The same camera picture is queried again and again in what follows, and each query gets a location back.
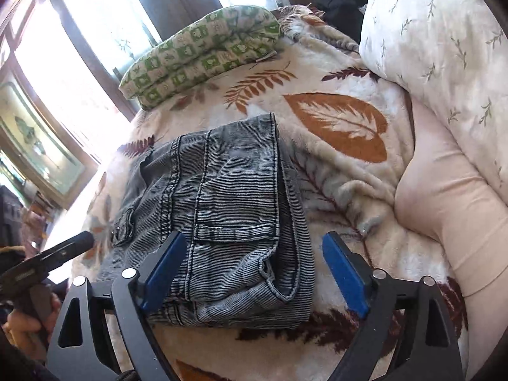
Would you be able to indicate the leaf pattern bed blanket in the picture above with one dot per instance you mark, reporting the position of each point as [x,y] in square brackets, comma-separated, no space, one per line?
[350,138]

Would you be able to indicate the stained glass window left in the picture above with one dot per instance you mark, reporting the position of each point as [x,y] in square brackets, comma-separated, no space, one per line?
[61,170]

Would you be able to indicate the pink pillow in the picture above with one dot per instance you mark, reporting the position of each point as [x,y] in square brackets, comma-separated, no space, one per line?
[443,196]

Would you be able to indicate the grey denim pants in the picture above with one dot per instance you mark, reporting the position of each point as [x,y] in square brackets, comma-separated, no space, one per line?
[233,193]

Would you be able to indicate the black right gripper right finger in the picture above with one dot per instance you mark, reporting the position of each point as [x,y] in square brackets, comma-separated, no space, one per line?
[426,347]

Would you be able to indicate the white floral pillow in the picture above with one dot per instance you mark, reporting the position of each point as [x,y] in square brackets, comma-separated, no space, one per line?
[451,55]

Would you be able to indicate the green white folded quilt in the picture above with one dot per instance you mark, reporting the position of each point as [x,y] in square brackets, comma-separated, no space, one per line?
[221,41]

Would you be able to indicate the black garment on bed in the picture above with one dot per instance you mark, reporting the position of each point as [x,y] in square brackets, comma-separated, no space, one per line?
[344,15]

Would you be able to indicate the person's left hand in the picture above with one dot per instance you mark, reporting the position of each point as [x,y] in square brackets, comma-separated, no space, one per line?
[22,330]

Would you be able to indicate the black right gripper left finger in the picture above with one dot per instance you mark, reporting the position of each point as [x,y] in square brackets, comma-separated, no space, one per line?
[81,347]

